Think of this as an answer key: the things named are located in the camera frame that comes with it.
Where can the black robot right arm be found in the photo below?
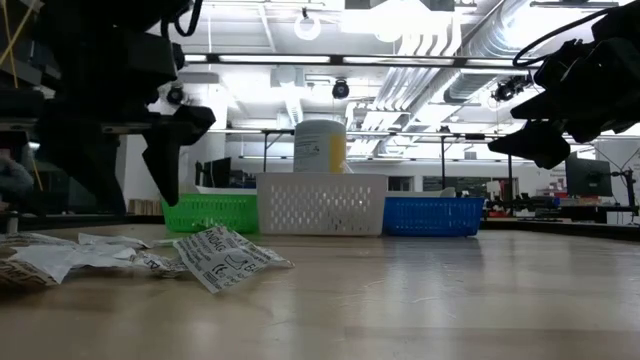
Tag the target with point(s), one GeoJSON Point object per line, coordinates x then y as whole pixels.
{"type": "Point", "coordinates": [620, 22]}

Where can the black computer monitor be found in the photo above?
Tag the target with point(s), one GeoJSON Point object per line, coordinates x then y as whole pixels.
{"type": "Point", "coordinates": [217, 172]}
{"type": "Point", "coordinates": [588, 176]}

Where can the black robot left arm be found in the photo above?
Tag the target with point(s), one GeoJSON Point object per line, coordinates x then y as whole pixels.
{"type": "Point", "coordinates": [75, 20]}

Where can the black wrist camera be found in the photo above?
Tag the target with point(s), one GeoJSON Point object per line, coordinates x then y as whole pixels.
{"type": "Point", "coordinates": [562, 67]}
{"type": "Point", "coordinates": [155, 55]}

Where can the green plastic basket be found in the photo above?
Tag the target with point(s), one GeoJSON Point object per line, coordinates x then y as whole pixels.
{"type": "Point", "coordinates": [210, 212]}

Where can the long ceiling light strip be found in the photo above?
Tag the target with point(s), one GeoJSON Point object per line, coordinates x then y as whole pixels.
{"type": "Point", "coordinates": [275, 58]}

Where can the blue plastic basket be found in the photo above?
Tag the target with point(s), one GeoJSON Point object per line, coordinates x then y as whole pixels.
{"type": "Point", "coordinates": [430, 215]}

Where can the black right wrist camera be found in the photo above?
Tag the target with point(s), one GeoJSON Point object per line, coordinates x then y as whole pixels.
{"type": "Point", "coordinates": [562, 67]}

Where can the white perforated plastic basket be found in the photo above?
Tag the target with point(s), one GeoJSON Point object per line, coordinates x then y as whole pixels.
{"type": "Point", "coordinates": [320, 205]}

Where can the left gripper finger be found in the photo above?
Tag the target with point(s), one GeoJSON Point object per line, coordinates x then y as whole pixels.
{"type": "Point", "coordinates": [85, 165]}
{"type": "Point", "coordinates": [167, 155]}

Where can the silver corrugated ventilation duct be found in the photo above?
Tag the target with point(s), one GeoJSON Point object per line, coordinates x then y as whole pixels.
{"type": "Point", "coordinates": [490, 45]}

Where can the white solid plastic bin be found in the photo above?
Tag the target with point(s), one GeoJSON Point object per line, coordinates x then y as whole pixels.
{"type": "Point", "coordinates": [225, 190]}
{"type": "Point", "coordinates": [420, 193]}

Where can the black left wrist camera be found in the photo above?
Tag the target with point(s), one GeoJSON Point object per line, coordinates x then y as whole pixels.
{"type": "Point", "coordinates": [155, 55]}

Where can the white and yellow canister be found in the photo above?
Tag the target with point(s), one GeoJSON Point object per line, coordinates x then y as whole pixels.
{"type": "Point", "coordinates": [312, 145]}

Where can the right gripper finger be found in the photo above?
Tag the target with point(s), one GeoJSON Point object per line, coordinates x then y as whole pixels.
{"type": "Point", "coordinates": [560, 107]}
{"type": "Point", "coordinates": [540, 145]}

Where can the person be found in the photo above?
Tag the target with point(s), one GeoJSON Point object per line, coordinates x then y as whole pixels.
{"type": "Point", "coordinates": [12, 180]}

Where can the cluttered background desk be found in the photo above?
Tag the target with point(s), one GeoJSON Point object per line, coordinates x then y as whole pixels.
{"type": "Point", "coordinates": [560, 207]}

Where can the black ceiling camera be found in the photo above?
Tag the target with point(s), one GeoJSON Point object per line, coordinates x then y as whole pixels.
{"type": "Point", "coordinates": [340, 89]}
{"type": "Point", "coordinates": [510, 87]}
{"type": "Point", "coordinates": [175, 95]}

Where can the small white post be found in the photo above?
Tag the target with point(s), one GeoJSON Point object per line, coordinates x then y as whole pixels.
{"type": "Point", "coordinates": [12, 221]}

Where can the round white pendant lamp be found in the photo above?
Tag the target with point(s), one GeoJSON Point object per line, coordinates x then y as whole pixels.
{"type": "Point", "coordinates": [307, 27]}

